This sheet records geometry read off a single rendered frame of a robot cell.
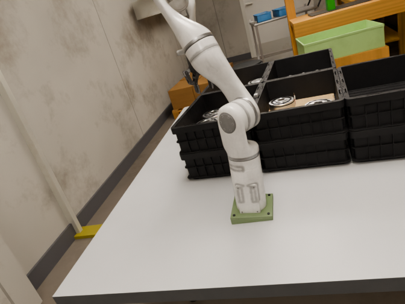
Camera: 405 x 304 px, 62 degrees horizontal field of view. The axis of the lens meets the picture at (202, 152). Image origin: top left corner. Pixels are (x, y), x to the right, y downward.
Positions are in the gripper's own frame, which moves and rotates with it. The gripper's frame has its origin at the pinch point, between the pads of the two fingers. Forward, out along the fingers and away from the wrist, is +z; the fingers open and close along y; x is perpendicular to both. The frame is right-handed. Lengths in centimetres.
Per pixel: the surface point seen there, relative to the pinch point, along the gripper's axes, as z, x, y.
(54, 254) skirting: 94, 106, -93
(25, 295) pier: 88, 68, -110
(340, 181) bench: 30, -55, 10
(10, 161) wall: 25, 113, -89
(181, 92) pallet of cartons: 67, 286, 102
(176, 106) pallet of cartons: 84, 295, 93
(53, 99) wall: 4, 162, -49
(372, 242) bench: 30, -78, -6
